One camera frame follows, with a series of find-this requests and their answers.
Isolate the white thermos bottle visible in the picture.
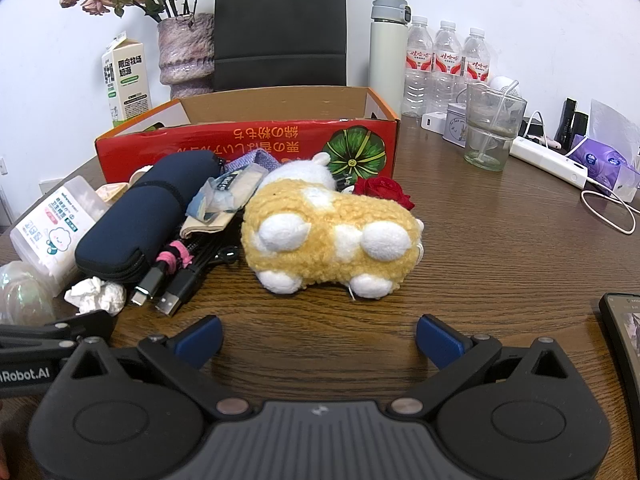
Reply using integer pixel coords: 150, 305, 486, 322
369, 0, 412, 116

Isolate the three-headed black cable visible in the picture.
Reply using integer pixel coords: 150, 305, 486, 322
192, 240, 242, 273

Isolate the white cable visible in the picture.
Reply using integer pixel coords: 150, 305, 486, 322
580, 190, 638, 235

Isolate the purple tissue pack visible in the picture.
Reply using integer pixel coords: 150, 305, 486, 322
570, 135, 640, 196

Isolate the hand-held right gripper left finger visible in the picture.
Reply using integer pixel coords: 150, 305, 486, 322
60, 315, 254, 421

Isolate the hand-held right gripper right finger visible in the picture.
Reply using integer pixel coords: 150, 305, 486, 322
389, 313, 582, 419

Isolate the purple ceramic vase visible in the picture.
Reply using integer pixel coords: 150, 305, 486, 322
157, 12, 216, 101

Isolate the yellow and white plush toy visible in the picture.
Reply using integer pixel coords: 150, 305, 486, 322
241, 152, 426, 301

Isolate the white wet wipes container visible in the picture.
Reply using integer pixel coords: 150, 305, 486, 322
9, 176, 108, 291

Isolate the purple woven strap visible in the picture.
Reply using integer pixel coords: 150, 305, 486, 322
222, 149, 281, 173

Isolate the iridescent clear pouch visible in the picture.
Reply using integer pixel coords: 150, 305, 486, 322
0, 261, 57, 326

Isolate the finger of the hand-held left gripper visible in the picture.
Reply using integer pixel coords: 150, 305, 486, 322
0, 310, 117, 362

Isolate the white charger adapter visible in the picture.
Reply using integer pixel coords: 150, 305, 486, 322
421, 111, 451, 136

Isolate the small pale tin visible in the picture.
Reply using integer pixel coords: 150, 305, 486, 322
443, 102, 471, 147

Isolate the black paper bag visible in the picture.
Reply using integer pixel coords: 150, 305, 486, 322
212, 0, 348, 93

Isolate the crumpled white tissue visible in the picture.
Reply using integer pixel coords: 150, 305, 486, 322
64, 276, 127, 316

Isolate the braided black charging cable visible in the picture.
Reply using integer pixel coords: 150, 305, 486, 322
131, 237, 221, 317

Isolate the clear plastic packet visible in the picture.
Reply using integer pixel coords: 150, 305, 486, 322
186, 165, 268, 223

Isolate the short black bottle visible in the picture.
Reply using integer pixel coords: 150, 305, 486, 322
567, 111, 590, 151

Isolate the beige cloth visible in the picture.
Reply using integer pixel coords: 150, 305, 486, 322
180, 210, 236, 238

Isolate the red fabric rose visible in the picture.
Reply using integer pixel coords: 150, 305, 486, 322
352, 176, 416, 212

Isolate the clear glass cup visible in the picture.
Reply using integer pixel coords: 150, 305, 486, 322
464, 82, 528, 172

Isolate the brown wooden desk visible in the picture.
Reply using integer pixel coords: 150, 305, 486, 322
0, 105, 640, 480

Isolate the navy zip case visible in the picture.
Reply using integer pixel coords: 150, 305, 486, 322
75, 150, 223, 281

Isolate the red cardboard box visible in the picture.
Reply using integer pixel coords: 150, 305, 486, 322
95, 86, 402, 196

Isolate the tall black bottle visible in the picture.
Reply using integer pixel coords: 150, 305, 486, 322
554, 98, 578, 148

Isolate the white and green milk carton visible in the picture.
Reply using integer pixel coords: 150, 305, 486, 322
101, 30, 153, 128

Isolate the black smartphone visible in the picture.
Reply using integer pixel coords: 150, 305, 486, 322
599, 292, 640, 376

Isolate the white power strip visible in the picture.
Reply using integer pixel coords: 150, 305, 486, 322
509, 136, 590, 191

